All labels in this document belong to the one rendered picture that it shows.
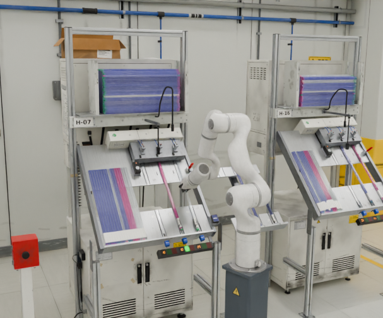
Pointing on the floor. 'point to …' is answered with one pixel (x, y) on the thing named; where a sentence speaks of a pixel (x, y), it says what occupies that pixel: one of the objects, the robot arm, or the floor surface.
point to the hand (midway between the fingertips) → (185, 188)
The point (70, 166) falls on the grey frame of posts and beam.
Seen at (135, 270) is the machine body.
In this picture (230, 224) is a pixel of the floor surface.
